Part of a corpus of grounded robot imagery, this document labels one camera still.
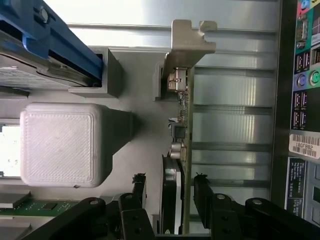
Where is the silver hard disk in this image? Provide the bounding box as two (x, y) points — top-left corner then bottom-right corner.
(0, 29), (101, 91)

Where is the grey printed parts rack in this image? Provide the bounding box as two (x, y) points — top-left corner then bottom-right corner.
(0, 46), (193, 240)

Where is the open black PC case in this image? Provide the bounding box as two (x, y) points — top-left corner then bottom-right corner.
(271, 0), (320, 240)

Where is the CPU with silver lid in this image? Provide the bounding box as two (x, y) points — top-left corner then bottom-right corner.
(0, 124), (22, 179)

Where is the loose green RAM stick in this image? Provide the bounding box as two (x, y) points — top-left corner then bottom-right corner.
(0, 198), (83, 216)

